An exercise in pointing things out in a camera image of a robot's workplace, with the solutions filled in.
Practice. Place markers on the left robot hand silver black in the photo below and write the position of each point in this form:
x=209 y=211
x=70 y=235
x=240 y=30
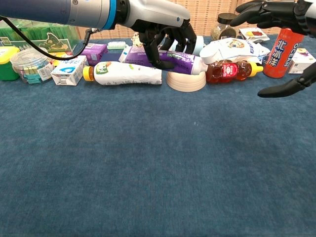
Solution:
x=153 y=12

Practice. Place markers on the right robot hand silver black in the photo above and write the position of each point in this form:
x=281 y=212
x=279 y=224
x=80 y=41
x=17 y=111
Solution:
x=276 y=12

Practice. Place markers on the purple white toothpaste tube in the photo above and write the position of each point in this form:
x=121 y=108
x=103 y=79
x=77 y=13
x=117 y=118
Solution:
x=138 y=55

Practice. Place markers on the beige bowl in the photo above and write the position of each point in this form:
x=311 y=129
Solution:
x=186 y=82

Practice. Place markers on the white snack packet red yellow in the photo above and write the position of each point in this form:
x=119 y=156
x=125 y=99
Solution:
x=254 y=34

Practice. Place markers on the red orange soda can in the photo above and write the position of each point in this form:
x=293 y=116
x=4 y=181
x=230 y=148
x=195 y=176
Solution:
x=279 y=56

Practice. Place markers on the mint green brush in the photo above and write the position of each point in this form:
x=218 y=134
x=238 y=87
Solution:
x=117 y=45

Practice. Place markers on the white candy bag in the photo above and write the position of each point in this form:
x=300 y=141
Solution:
x=237 y=47

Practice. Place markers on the small white purple carton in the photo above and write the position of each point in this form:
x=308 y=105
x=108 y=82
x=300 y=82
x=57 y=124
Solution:
x=300 y=61

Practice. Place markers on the bamboo folding screen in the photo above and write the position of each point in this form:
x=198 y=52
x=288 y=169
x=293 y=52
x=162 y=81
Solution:
x=209 y=10

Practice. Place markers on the glass jar black lid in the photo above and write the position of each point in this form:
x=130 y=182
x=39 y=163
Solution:
x=222 y=29

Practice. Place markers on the white drink bottle yellow cap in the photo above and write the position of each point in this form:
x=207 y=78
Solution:
x=123 y=74

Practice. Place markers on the small purple box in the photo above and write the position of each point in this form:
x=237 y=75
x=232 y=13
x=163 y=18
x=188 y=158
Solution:
x=95 y=51

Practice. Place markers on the amber bear honey bottle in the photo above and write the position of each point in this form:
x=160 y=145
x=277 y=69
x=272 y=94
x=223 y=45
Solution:
x=229 y=71

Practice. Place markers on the clear box green sachets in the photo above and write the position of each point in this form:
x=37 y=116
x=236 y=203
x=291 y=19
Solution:
x=59 y=42

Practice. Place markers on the white blue milk carton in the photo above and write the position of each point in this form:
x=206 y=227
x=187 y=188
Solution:
x=69 y=71

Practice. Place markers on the razor blister pack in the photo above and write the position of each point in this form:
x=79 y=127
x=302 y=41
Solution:
x=54 y=54

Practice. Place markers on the clear tub of clips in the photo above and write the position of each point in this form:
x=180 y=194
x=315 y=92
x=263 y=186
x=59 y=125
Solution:
x=29 y=66

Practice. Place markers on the blue felt table cloth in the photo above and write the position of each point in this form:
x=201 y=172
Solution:
x=148 y=160

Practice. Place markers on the green container yellow lid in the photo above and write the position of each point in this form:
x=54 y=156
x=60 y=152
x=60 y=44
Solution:
x=7 y=69

